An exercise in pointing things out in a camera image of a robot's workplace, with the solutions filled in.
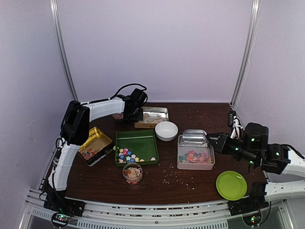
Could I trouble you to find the white bowl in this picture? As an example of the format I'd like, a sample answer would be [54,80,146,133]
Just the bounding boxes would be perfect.
[154,121,178,142]

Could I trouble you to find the right aluminium corner post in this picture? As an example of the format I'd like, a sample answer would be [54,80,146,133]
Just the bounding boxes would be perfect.
[230,0,261,109]

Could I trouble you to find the lime green plate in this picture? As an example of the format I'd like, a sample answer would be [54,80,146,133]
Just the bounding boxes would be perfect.
[216,171,247,201]

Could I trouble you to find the red patterned small bowl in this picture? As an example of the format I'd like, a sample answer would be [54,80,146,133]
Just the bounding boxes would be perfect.
[112,113,124,122]

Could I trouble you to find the front aluminium rail frame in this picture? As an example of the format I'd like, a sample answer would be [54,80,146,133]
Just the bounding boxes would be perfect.
[17,189,295,229]

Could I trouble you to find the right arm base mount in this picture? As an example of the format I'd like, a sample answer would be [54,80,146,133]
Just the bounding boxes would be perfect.
[228,196,272,229]

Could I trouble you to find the left aluminium corner post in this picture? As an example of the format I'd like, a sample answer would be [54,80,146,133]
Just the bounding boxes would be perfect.
[50,0,79,101]

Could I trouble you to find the cream tin of popsicle candies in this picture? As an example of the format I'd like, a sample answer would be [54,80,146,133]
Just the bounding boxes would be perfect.
[134,106,169,129]

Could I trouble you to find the pink tin of star candies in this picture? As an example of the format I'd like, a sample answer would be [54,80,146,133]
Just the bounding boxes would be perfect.
[177,135,215,170]

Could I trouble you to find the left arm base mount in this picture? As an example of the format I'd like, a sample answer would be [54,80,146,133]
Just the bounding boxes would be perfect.
[43,197,85,228]

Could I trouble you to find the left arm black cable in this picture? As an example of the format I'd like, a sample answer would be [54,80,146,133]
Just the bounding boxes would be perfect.
[114,83,148,98]

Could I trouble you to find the green tray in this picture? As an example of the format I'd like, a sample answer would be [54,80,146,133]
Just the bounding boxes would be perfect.
[115,130,159,167]

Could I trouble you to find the clear plastic jar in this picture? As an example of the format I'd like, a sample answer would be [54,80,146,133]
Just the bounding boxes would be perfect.
[122,162,143,185]

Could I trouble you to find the aluminium corner post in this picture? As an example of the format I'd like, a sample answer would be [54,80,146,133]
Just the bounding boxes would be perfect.
[230,0,261,109]
[50,0,79,101]

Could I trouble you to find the metal scoop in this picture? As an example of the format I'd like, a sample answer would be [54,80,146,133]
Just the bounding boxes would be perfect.
[182,129,207,145]

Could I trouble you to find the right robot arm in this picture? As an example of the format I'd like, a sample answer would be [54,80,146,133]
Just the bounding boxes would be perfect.
[206,123,305,211]

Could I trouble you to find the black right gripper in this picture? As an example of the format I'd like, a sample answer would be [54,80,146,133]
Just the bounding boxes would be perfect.
[206,132,259,167]

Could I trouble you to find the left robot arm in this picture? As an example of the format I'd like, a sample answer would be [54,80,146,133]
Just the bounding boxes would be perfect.
[44,83,148,212]

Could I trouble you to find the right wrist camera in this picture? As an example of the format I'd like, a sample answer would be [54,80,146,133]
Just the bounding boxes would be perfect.
[227,111,244,140]

